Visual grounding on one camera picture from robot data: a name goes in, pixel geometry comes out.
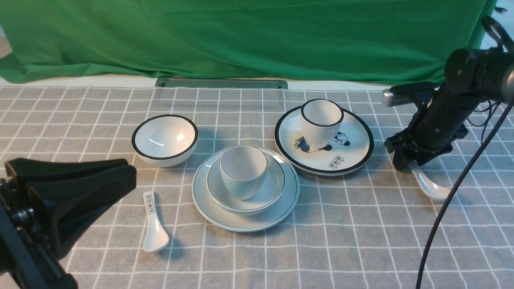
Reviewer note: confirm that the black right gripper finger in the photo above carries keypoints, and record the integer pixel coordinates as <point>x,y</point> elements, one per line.
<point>424,156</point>
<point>404,151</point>

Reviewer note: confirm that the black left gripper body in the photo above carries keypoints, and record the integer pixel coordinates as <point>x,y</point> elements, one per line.
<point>45,209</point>

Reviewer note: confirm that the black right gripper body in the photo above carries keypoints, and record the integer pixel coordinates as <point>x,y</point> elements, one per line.
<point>435,128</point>

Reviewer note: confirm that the plain white ceramic spoon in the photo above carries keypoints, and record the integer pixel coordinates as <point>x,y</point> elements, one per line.
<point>430,189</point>

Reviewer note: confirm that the pale green cup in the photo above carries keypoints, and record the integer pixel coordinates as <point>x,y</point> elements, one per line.
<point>243,169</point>

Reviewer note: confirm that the shallow grey-rimmed bowl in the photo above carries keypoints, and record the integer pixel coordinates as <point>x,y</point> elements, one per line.
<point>265,196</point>

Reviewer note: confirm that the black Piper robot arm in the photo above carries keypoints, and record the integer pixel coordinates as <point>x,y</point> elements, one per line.
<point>488,73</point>

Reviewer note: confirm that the black-rimmed cartoon plate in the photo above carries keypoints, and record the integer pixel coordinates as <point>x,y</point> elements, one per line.
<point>349,150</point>

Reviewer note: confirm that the black-rimmed white cup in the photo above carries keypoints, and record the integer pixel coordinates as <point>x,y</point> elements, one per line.
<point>320,121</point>

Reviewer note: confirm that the green backdrop cloth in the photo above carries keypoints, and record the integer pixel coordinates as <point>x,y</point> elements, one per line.
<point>380,41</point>

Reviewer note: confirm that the white spoon with characters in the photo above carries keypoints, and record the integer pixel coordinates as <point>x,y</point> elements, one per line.
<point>156,237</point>

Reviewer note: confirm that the black-rimmed white bowl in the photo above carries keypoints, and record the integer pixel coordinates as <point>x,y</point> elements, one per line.
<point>165,140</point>

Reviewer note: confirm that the grey checked tablecloth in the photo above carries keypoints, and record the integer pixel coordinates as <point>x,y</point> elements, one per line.
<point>365,230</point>

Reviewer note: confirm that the large pale green-rimmed plate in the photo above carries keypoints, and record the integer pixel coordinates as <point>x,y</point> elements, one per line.
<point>232,222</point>

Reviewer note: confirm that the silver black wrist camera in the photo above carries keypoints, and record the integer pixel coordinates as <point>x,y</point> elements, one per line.
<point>405,95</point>

